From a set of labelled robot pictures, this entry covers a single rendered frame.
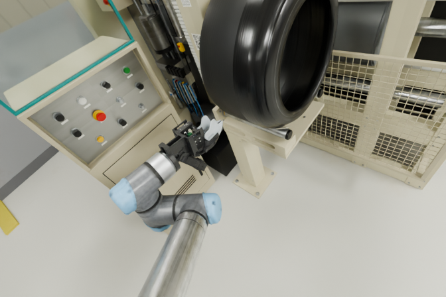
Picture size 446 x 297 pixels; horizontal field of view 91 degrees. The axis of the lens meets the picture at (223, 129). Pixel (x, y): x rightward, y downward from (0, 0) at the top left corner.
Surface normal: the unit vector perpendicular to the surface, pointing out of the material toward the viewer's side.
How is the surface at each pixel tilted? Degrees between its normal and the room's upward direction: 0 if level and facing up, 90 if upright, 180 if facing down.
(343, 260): 0
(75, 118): 90
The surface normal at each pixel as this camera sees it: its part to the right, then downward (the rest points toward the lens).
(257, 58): -0.01, 0.42
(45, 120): 0.73, 0.33
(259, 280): -0.26, -0.67
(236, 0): -0.55, -0.23
